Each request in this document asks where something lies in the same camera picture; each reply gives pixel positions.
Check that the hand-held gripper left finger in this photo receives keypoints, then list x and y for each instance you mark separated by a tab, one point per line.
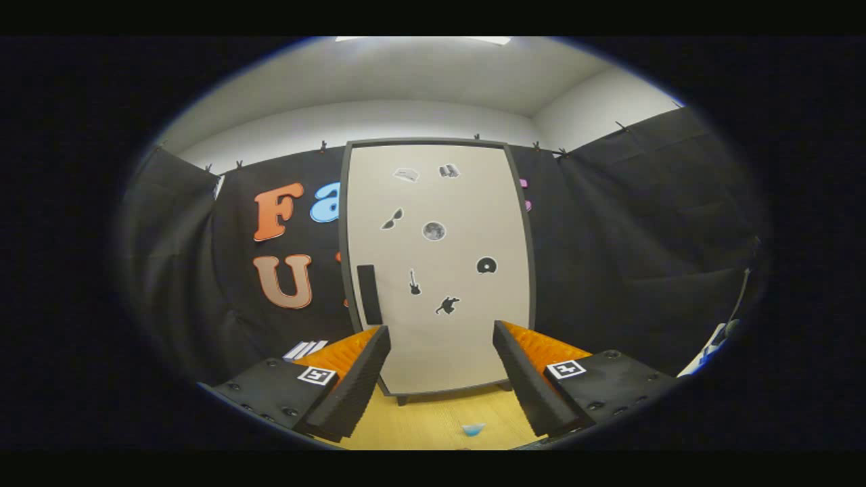
362	379

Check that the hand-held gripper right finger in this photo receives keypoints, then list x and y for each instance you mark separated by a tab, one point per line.
524	382

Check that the white blue cosmetic tube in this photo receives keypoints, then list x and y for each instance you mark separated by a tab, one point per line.
473	429

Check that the blue spine book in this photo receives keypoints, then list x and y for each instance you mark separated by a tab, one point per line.
305	351

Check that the pale spine book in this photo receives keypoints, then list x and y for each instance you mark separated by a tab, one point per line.
293	351

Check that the grey cabinet body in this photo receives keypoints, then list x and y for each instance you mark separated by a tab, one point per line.
344	230

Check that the white blue object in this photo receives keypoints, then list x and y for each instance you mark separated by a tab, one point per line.
707	352

